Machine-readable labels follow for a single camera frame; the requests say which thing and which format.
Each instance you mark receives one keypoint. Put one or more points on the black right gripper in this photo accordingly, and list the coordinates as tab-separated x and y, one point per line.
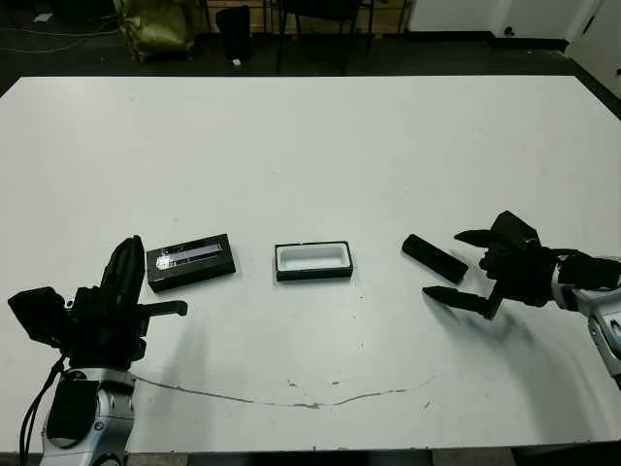
521	276

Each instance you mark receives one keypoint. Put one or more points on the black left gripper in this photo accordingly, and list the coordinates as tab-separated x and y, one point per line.
104	335

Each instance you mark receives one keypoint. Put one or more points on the black phone-like camera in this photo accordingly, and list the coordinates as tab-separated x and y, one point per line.
434	257

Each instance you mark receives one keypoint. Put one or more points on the black box lid silver print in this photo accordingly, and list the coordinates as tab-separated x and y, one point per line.
194	272

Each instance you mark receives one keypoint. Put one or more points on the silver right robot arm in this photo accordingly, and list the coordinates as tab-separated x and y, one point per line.
606	330

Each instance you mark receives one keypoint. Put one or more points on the black box with white inlay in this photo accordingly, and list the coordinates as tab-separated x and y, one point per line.
310	274

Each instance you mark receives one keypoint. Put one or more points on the yellow green sack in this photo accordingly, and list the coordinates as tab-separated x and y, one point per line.
157	29

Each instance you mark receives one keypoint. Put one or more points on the white door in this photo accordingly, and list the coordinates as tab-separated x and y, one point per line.
599	43

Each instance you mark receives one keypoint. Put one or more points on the black waste bin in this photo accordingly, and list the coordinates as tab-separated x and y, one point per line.
234	31

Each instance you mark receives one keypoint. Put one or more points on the white paper sheet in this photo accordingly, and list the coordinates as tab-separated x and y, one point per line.
43	18

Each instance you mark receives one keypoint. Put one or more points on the black office chair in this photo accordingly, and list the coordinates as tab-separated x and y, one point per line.
325	9

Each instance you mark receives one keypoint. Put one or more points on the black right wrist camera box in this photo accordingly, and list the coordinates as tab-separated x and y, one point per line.
514	230

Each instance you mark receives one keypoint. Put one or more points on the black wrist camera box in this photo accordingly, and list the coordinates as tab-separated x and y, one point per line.
514	230
36	313

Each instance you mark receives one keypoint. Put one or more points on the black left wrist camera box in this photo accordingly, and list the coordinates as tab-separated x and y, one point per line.
36	313

